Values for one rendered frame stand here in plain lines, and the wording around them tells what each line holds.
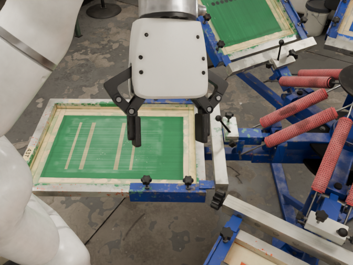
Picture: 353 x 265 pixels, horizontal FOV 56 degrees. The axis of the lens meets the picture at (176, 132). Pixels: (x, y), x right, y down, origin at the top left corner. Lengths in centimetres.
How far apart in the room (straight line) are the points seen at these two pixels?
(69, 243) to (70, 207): 186
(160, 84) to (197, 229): 201
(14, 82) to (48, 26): 7
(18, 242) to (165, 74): 35
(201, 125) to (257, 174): 229
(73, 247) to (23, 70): 41
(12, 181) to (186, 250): 191
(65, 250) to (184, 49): 46
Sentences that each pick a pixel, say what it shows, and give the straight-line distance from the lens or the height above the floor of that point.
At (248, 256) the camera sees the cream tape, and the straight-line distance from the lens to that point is 126.
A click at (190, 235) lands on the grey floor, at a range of 236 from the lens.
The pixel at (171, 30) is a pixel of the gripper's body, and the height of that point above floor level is 187.
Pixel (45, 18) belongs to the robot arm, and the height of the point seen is 190.
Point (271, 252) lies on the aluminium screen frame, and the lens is 124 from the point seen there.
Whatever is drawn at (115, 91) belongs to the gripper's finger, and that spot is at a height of 181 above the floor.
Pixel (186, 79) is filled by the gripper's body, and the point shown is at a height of 182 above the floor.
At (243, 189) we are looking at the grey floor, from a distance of 261.
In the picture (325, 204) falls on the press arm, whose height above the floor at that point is 104.
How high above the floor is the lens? 206
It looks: 44 degrees down
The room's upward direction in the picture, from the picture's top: straight up
